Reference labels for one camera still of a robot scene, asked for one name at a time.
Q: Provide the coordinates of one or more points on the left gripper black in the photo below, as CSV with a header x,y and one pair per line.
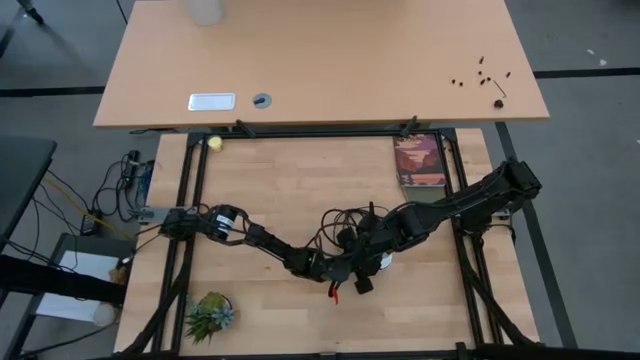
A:
x,y
327,270

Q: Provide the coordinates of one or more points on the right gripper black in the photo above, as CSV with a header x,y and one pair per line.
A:
x,y
385,237

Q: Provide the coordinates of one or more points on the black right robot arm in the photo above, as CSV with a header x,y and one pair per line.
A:
x,y
475,195

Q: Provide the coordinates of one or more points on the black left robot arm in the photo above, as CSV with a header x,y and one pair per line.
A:
x,y
270,247

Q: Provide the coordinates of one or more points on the book with sunset cover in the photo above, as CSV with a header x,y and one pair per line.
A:
x,y
417,160

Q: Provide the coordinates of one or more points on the black clamp lever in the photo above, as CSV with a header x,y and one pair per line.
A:
x,y
245,128
408,126

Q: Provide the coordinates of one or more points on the potted succulent plant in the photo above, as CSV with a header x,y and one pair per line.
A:
x,y
210,315

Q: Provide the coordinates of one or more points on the yellow candle jar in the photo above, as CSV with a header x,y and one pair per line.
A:
x,y
215,144

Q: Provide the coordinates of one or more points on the round grey desk grommet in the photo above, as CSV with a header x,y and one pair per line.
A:
x,y
262,101

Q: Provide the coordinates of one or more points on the small black knob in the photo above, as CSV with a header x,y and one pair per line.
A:
x,y
498,104

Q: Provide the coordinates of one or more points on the light brown wooden desk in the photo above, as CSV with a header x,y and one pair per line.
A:
x,y
325,60

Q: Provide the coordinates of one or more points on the silver desk plate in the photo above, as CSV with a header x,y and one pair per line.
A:
x,y
211,102

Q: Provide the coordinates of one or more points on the black hex key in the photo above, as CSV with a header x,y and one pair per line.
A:
x,y
500,88

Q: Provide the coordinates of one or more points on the black power strip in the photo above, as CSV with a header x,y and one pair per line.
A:
x,y
131,170

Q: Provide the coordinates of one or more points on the translucent plastic cup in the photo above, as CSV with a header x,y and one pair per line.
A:
x,y
104,315

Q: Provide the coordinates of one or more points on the black power brick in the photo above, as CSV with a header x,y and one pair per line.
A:
x,y
89,225

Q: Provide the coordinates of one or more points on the white paper sheet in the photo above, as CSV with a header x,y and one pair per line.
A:
x,y
85,265

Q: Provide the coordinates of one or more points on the white cup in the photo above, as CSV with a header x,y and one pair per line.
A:
x,y
205,12

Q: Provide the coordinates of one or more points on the black equipment cart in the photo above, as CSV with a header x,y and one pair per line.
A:
x,y
65,287

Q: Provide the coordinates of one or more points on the black side desk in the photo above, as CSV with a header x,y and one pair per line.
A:
x,y
22,175

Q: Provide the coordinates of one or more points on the black stand leg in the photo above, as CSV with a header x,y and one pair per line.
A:
x,y
30,10

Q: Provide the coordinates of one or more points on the black aluminium frame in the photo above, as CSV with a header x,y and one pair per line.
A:
x,y
325,134

